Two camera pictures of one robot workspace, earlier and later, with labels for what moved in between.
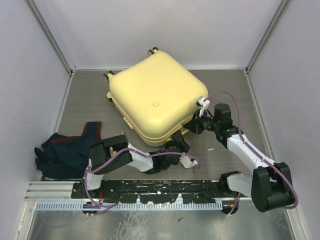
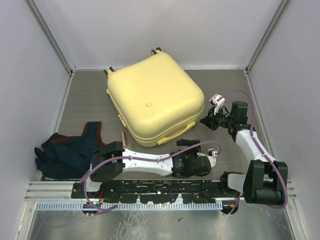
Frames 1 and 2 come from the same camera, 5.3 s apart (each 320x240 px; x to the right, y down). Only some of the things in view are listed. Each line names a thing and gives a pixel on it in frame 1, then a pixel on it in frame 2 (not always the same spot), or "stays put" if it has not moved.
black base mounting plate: [203, 191] stays put
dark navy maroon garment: [65, 157] stays put
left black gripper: [177, 138] to [184, 142]
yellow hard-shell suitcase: [156, 95] stays put
